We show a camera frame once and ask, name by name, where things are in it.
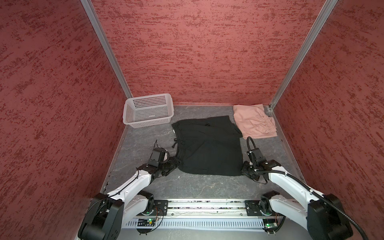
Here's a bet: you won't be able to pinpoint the black shorts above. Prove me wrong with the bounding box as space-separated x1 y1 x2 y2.
172 116 244 177

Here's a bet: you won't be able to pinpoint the pink shorts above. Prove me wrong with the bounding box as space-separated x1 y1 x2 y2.
233 104 277 140

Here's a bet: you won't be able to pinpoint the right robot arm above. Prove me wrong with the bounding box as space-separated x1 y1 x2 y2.
242 148 353 240

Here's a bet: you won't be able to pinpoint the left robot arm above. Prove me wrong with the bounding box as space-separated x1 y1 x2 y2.
78 148 180 240

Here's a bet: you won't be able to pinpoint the left circuit board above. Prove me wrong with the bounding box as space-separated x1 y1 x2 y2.
137 219 157 228

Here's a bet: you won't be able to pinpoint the circuit board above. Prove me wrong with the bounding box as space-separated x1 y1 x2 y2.
137 219 157 228
263 219 278 232

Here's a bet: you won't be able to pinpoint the white plastic basket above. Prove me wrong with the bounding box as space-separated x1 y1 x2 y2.
123 94 174 128

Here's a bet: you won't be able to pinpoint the right circuit board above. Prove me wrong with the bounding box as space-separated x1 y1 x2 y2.
263 219 278 232

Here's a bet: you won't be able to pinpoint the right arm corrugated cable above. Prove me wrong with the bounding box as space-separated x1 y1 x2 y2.
257 169 370 240

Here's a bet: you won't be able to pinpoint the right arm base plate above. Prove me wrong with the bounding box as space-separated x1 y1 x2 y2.
245 200 266 217

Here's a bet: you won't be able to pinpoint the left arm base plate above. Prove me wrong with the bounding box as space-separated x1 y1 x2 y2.
143 200 169 216

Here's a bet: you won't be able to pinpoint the slotted white cable duct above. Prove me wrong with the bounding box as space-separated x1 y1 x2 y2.
123 218 263 231

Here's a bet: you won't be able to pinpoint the right aluminium corner post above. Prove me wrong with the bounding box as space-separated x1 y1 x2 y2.
269 0 338 111

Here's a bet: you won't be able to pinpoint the aluminium corner post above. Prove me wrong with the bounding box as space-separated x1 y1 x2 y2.
81 0 133 99
269 0 338 111

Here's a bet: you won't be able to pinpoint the left aluminium corner post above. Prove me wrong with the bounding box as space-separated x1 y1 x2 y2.
81 0 133 99

